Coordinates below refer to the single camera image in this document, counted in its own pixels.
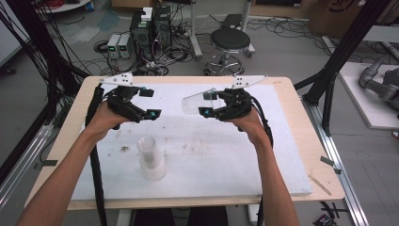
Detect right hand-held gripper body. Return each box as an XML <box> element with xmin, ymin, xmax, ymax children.
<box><xmin>214</xmin><ymin>73</ymin><xmax>268</xmax><ymax>122</ymax></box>

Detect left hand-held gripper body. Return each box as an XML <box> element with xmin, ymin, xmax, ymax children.
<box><xmin>99</xmin><ymin>72</ymin><xmax>149</xmax><ymax>124</ymax></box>

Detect single clear plastic cup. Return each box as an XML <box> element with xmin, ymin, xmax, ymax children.
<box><xmin>182</xmin><ymin>88</ymin><xmax>227</xmax><ymax>116</ymax></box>

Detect stack of clear plastic cups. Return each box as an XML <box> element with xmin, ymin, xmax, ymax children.
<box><xmin>136</xmin><ymin>135</ymin><xmax>168</xmax><ymax>183</ymax></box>

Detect person's right hand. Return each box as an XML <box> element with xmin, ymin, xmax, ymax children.
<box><xmin>227</xmin><ymin>106</ymin><xmax>273</xmax><ymax>147</ymax></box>

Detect person's left hand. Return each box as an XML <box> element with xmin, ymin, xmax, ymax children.
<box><xmin>82</xmin><ymin>101</ymin><xmax>130</xmax><ymax>144</ymax></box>

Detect white foam mat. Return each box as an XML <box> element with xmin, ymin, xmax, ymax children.
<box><xmin>71</xmin><ymin>83</ymin><xmax>313</xmax><ymax>202</ymax></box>

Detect grey power supply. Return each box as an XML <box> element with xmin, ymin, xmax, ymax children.
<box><xmin>118</xmin><ymin>33</ymin><xmax>132</xmax><ymax>59</ymax></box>
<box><xmin>106</xmin><ymin>33</ymin><xmax>121</xmax><ymax>59</ymax></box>

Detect black computer tower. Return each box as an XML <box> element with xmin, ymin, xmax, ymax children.
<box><xmin>152</xmin><ymin>5</ymin><xmax>173</xmax><ymax>50</ymax></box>
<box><xmin>129</xmin><ymin>9</ymin><xmax>154</xmax><ymax>61</ymax></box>

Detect black round stool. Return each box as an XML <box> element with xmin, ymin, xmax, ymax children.
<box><xmin>203</xmin><ymin>27</ymin><xmax>256</xmax><ymax>76</ymax></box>

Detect white table leg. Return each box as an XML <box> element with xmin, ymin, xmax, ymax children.
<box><xmin>239</xmin><ymin>0</ymin><xmax>256</xmax><ymax>58</ymax></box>
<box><xmin>188</xmin><ymin>0</ymin><xmax>204</xmax><ymax>60</ymax></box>

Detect small white box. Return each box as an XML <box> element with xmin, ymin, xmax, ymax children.
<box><xmin>140</xmin><ymin>7</ymin><xmax>153</xmax><ymax>23</ymax></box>

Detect person's legs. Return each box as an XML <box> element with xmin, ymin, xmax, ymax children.
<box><xmin>134</xmin><ymin>206</ymin><xmax>230</xmax><ymax>226</ymax></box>

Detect thin wooden stick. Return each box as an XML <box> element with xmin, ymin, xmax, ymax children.
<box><xmin>309</xmin><ymin>174</ymin><xmax>332</xmax><ymax>197</ymax></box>

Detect white platform board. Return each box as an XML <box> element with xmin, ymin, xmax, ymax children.
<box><xmin>338</xmin><ymin>61</ymin><xmax>399</xmax><ymax>130</ymax></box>

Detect cardboard box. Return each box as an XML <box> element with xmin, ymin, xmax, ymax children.
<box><xmin>308</xmin><ymin>0</ymin><xmax>366</xmax><ymax>40</ymax></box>

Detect floor cable tangle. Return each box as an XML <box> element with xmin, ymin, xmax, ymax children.
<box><xmin>93</xmin><ymin>29</ymin><xmax>197</xmax><ymax>77</ymax></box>

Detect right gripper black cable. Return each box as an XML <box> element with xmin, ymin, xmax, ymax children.
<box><xmin>250</xmin><ymin>95</ymin><xmax>275</xmax><ymax>226</ymax></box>

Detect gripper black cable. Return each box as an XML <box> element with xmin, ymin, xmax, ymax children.
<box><xmin>250</xmin><ymin>95</ymin><xmax>275</xmax><ymax>226</ymax></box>
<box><xmin>85</xmin><ymin>84</ymin><xmax>108</xmax><ymax>226</ymax></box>

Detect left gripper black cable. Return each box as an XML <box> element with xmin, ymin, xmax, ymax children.
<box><xmin>85</xmin><ymin>84</ymin><xmax>108</xmax><ymax>226</ymax></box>

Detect black metal frame post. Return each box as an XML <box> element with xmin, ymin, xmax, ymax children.
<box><xmin>294</xmin><ymin>0</ymin><xmax>394</xmax><ymax>137</ymax></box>
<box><xmin>6</xmin><ymin>0</ymin><xmax>90</xmax><ymax>105</ymax></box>

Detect aluminium floor rail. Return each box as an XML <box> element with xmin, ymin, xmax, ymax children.
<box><xmin>0</xmin><ymin>123</ymin><xmax>56</xmax><ymax>212</ymax></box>
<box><xmin>300</xmin><ymin>95</ymin><xmax>371</xmax><ymax>226</ymax></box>

